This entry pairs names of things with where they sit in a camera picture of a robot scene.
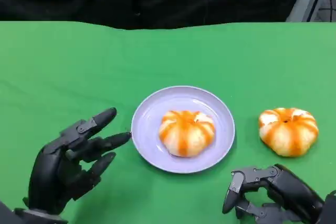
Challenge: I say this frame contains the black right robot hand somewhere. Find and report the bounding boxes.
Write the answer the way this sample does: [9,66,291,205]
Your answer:
[222,163,326,221]

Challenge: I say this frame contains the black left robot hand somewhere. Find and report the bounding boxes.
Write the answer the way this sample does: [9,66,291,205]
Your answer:
[28,107,132,216]

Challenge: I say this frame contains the lilac plate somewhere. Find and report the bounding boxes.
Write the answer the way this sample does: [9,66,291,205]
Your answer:
[130,85,236,174]

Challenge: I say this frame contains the green table cloth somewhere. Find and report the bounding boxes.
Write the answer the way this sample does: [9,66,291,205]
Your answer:
[0,20,336,224]

